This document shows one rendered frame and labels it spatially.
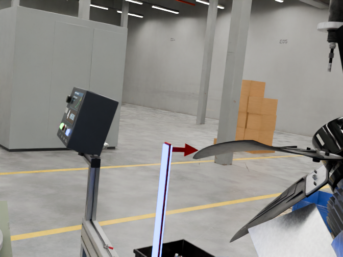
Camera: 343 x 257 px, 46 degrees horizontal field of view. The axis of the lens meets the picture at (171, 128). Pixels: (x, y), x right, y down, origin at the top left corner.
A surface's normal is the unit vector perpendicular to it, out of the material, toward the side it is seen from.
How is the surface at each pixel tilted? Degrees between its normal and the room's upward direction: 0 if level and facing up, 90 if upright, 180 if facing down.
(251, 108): 90
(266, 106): 90
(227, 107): 90
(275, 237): 56
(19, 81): 90
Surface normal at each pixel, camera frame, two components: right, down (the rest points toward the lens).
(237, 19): -0.76, -0.01
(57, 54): 0.64, 0.14
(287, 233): -0.38, -0.53
